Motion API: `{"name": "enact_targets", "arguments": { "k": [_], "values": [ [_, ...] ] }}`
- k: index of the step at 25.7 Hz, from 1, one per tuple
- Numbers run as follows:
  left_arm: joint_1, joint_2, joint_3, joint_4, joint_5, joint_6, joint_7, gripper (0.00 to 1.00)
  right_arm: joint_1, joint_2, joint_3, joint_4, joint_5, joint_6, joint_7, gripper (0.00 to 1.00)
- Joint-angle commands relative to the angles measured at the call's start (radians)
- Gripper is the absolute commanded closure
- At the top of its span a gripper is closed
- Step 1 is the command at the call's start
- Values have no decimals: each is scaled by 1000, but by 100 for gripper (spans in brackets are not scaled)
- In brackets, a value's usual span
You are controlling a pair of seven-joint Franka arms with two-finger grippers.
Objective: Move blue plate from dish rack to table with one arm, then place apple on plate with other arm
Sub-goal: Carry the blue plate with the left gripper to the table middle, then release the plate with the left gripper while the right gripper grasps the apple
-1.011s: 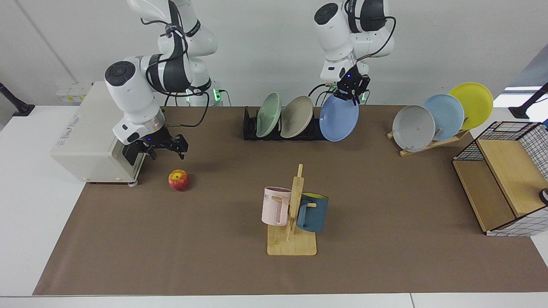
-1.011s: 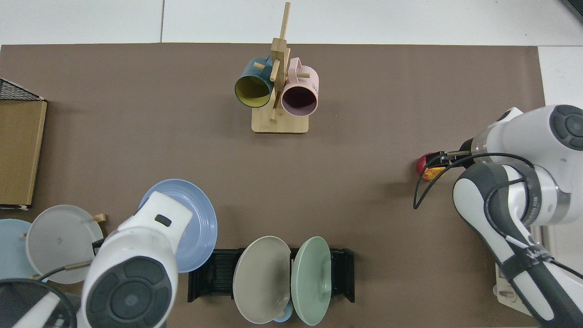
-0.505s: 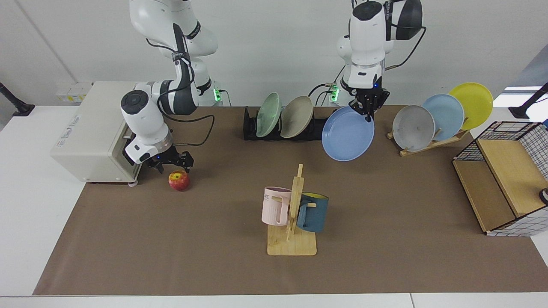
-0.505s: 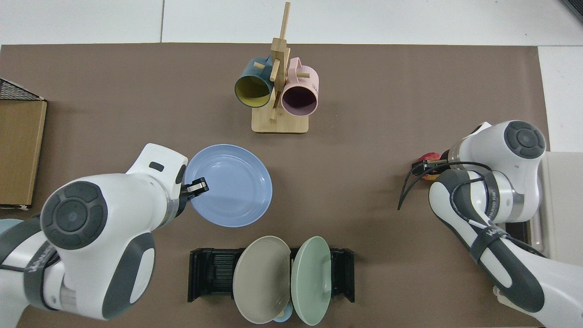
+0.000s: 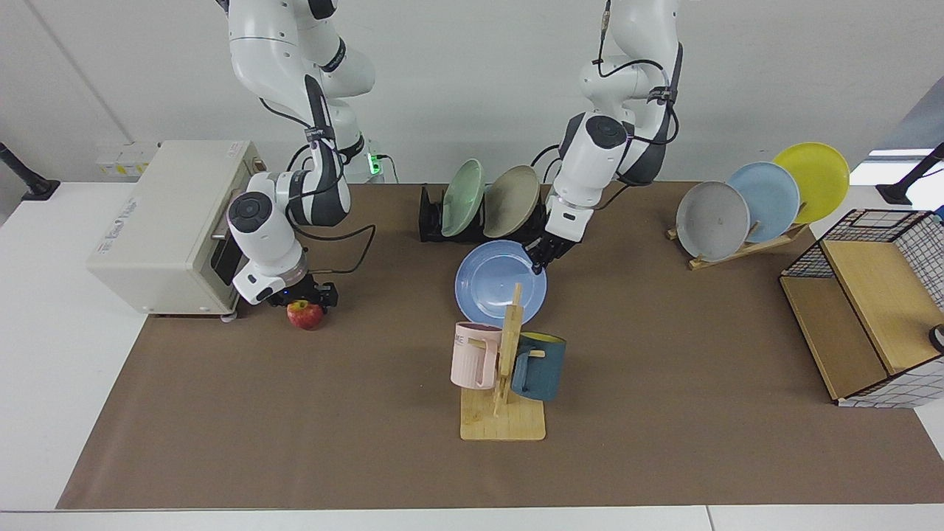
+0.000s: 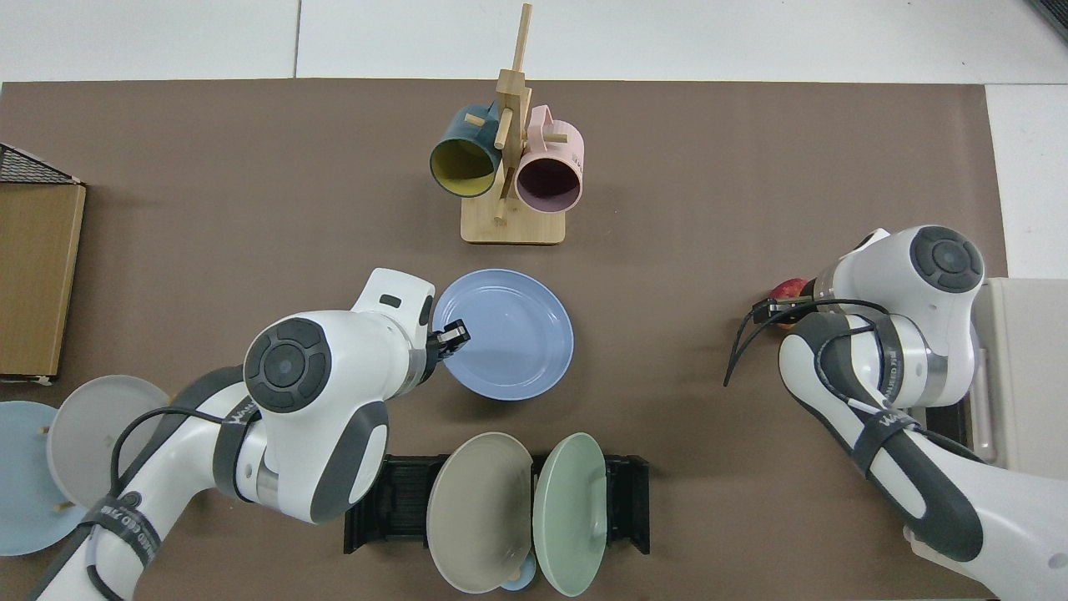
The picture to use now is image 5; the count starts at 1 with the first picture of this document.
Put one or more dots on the red yellow apple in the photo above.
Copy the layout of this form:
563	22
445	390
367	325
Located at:
305	317

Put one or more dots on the beige plate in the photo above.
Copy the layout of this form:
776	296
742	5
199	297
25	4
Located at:
510	200

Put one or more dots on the pale green plate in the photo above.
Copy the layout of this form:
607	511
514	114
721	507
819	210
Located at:
463	198

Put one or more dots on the black dish rack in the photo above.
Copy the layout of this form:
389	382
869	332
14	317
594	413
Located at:
430	221

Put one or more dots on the grey plate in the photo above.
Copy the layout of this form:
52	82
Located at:
712	221

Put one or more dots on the wooden plate rack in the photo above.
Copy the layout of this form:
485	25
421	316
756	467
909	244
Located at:
737	252

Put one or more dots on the light blue plate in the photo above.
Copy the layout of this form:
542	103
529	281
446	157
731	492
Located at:
771	203

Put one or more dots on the yellow plate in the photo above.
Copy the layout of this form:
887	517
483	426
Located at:
818	181

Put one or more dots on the dark blue cup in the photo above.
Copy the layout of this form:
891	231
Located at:
542	372

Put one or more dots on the pink cup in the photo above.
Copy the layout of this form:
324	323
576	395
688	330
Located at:
472	358

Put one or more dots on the brown table cloth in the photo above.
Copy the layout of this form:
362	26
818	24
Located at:
369	413

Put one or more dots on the wooden cup stand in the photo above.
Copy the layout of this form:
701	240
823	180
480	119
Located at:
505	424

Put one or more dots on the pale toaster oven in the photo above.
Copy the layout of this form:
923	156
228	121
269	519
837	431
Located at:
162	221

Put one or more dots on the black pole stand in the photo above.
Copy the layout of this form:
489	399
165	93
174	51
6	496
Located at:
33	188
903	190

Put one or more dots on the small round dark object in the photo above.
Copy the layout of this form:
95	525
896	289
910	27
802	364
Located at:
937	338

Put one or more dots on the white wall socket strip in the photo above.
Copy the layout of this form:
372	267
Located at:
114	164

